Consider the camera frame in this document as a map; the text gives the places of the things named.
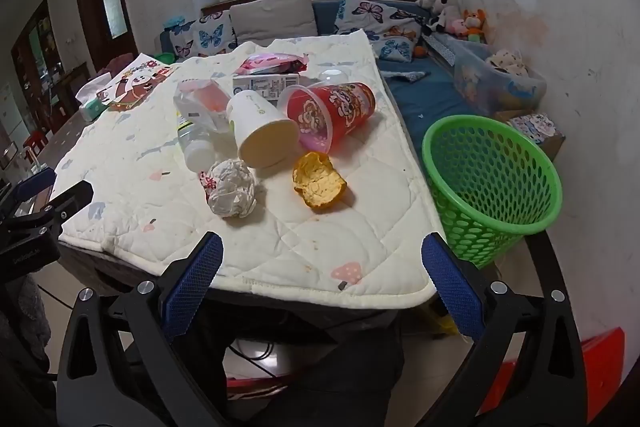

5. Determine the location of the spotted white cloth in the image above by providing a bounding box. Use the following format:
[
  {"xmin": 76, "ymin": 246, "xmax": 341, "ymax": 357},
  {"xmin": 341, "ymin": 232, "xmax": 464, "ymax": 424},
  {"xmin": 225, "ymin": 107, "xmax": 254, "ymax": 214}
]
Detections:
[{"xmin": 486, "ymin": 48, "xmax": 531, "ymax": 78}]

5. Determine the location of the cardboard box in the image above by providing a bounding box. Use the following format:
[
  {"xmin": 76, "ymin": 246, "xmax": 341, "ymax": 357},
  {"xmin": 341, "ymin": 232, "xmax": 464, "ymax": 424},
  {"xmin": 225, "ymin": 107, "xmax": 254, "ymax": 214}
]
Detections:
[{"xmin": 492, "ymin": 109, "xmax": 566, "ymax": 158}]

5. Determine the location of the red plastic stool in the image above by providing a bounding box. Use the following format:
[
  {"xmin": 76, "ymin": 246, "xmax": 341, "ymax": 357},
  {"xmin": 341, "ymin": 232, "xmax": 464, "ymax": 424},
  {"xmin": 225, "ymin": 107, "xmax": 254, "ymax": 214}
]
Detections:
[{"xmin": 482, "ymin": 327, "xmax": 626, "ymax": 425}]

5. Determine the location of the small red stool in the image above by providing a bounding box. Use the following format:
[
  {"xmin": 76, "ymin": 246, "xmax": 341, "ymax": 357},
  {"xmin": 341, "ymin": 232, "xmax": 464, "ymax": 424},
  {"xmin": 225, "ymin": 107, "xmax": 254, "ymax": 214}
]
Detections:
[{"xmin": 20, "ymin": 129, "xmax": 48, "ymax": 158}]

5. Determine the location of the green plastic basket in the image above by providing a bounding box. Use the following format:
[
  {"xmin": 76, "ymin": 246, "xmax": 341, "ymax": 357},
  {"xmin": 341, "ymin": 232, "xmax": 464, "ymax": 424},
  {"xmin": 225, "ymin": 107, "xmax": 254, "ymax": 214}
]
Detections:
[{"xmin": 421, "ymin": 114, "xmax": 563, "ymax": 270}]

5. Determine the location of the grey striped panel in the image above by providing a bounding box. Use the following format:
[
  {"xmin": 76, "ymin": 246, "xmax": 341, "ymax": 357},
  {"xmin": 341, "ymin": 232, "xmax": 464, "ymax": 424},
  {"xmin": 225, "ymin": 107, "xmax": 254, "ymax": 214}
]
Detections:
[{"xmin": 424, "ymin": 32, "xmax": 463, "ymax": 68}]

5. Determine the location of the white quilted blanket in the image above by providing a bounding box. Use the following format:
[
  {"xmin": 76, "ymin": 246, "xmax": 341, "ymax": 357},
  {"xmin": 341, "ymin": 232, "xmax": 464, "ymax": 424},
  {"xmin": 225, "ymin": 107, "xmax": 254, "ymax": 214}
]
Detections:
[{"xmin": 54, "ymin": 36, "xmax": 448, "ymax": 312}]

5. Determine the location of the white paper ball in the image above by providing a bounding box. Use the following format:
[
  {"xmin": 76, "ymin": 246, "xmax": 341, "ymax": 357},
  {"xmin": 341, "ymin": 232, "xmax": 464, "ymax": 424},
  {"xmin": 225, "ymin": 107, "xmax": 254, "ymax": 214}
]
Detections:
[{"xmin": 206, "ymin": 158, "xmax": 258, "ymax": 219}]

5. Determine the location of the wooden side table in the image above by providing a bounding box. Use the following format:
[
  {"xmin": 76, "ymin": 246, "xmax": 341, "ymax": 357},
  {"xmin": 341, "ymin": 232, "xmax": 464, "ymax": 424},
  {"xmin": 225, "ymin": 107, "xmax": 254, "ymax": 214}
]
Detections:
[{"xmin": 47, "ymin": 62, "xmax": 91, "ymax": 130}]

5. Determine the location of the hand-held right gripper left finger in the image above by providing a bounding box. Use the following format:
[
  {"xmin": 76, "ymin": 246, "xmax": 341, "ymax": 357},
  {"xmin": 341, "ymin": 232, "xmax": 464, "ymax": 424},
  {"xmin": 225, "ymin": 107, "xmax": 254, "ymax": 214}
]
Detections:
[{"xmin": 56, "ymin": 231, "xmax": 231, "ymax": 427}]

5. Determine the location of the maroon cloth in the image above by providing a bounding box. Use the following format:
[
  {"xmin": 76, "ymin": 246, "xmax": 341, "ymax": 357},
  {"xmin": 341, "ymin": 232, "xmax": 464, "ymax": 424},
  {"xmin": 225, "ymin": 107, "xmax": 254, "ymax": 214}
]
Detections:
[{"xmin": 102, "ymin": 53, "xmax": 138, "ymax": 75}]

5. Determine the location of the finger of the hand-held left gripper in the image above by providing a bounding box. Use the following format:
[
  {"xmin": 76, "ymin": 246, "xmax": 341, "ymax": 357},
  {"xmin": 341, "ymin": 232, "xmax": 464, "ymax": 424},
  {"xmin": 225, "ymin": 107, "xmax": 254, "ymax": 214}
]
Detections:
[
  {"xmin": 30, "ymin": 181, "xmax": 95, "ymax": 237},
  {"xmin": 10, "ymin": 167, "xmax": 57, "ymax": 208}
]

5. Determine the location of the clear plastic bowl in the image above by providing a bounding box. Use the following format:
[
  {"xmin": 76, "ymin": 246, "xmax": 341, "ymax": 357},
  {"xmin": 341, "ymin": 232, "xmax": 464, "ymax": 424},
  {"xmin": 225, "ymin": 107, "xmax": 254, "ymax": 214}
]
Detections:
[{"xmin": 317, "ymin": 67, "xmax": 351, "ymax": 86}]

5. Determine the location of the clear plastic bottle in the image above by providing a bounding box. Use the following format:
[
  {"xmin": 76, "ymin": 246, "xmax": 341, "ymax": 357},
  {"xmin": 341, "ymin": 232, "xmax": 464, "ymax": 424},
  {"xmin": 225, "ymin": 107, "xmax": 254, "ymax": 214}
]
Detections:
[{"xmin": 175, "ymin": 97, "xmax": 223, "ymax": 172}]

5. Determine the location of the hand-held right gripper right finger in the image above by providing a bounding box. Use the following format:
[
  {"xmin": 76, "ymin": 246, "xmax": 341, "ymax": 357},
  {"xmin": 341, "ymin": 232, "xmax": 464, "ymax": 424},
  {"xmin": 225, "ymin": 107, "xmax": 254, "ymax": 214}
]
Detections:
[{"xmin": 421, "ymin": 232, "xmax": 587, "ymax": 427}]

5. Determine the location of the beige cushion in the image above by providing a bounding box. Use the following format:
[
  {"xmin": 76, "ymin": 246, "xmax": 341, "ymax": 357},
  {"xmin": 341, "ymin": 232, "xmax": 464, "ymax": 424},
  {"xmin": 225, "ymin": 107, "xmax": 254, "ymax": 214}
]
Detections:
[{"xmin": 229, "ymin": 0, "xmax": 321, "ymax": 46}]

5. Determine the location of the panda printed bag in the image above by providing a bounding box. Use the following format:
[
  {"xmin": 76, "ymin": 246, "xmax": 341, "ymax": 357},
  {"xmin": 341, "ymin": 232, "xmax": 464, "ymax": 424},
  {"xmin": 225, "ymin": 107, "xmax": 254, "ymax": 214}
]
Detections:
[{"xmin": 95, "ymin": 53, "xmax": 176, "ymax": 112}]

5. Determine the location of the clear storage bin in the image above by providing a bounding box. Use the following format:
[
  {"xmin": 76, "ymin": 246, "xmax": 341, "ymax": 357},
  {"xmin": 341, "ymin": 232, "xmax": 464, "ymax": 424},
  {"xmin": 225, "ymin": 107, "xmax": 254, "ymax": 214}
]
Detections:
[{"xmin": 452, "ymin": 42, "xmax": 548, "ymax": 115}]

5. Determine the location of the pink snack packet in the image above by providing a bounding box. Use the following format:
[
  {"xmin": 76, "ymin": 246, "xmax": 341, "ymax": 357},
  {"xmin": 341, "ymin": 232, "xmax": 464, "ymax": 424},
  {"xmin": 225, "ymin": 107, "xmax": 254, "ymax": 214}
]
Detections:
[{"xmin": 235, "ymin": 52, "xmax": 310, "ymax": 75}]

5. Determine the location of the yellow wrapper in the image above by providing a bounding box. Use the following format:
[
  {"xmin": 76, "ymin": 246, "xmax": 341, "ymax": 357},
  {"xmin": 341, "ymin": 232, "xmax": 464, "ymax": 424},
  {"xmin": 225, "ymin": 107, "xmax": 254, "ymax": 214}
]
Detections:
[{"xmin": 292, "ymin": 151, "xmax": 349, "ymax": 210}]

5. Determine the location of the white carton box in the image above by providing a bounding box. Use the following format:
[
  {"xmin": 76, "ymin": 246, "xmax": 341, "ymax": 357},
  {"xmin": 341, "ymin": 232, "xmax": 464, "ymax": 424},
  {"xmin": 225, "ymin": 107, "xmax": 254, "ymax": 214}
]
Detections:
[{"xmin": 232, "ymin": 72, "xmax": 302, "ymax": 100}]

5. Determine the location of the orange fox plush toy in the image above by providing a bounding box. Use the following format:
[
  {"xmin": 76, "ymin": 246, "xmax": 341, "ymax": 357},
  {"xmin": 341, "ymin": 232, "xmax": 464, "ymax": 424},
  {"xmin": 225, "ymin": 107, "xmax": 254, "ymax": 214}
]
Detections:
[{"xmin": 462, "ymin": 8, "xmax": 488, "ymax": 42}]

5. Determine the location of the brown door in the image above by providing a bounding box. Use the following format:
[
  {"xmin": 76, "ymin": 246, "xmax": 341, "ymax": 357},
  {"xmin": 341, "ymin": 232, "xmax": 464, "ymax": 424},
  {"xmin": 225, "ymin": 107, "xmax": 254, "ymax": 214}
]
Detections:
[{"xmin": 72, "ymin": 0, "xmax": 136, "ymax": 72}]

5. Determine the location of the green tissue pack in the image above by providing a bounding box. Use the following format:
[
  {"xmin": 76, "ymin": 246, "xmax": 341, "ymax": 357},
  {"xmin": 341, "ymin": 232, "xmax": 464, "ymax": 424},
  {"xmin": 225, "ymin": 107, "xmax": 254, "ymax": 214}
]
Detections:
[{"xmin": 75, "ymin": 73, "xmax": 113, "ymax": 122}]

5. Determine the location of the white paper cup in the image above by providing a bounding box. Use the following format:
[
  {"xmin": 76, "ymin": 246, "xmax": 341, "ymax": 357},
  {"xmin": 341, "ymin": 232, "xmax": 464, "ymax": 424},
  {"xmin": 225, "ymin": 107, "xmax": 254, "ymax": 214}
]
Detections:
[{"xmin": 226, "ymin": 89, "xmax": 301, "ymax": 170}]

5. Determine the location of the red printed plastic cup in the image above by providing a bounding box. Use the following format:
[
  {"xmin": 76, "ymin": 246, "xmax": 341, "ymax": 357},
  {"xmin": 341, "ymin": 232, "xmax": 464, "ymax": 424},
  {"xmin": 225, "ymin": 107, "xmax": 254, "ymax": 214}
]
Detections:
[{"xmin": 278, "ymin": 82, "xmax": 377, "ymax": 154}]

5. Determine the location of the yellow object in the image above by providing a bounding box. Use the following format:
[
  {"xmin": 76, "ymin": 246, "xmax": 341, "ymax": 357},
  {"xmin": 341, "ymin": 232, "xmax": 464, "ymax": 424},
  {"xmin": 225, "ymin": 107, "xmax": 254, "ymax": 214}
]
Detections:
[{"xmin": 422, "ymin": 302, "xmax": 458, "ymax": 338}]

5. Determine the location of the wooden shelf cabinet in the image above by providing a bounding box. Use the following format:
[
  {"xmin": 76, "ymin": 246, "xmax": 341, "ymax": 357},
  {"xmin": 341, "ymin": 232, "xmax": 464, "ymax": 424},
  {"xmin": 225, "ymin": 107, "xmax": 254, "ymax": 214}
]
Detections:
[{"xmin": 10, "ymin": 0, "xmax": 66, "ymax": 132}]

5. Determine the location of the patterned grey cloth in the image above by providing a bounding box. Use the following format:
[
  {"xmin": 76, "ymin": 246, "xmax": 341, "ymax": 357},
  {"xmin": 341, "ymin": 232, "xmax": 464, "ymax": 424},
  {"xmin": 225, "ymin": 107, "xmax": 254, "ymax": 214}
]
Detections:
[{"xmin": 387, "ymin": 69, "xmax": 432, "ymax": 85}]

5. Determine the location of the butterfly print pillow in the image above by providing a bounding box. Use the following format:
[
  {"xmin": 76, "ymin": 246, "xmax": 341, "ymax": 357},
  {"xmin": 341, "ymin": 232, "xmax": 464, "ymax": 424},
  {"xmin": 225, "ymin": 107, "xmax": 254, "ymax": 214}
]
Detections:
[
  {"xmin": 167, "ymin": 11, "xmax": 238, "ymax": 60},
  {"xmin": 334, "ymin": 0, "xmax": 423, "ymax": 62}
]

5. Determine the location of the blue mattress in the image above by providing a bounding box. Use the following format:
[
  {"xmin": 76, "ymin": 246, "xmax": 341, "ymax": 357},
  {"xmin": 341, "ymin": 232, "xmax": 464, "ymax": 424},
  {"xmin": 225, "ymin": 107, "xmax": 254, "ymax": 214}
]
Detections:
[{"xmin": 160, "ymin": 0, "xmax": 501, "ymax": 168}]

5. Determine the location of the stack of printed packets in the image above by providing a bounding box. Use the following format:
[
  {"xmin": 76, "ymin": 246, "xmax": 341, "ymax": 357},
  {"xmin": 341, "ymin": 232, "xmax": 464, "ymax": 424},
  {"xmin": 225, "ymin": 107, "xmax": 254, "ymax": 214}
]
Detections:
[{"xmin": 507, "ymin": 113, "xmax": 557, "ymax": 145}]

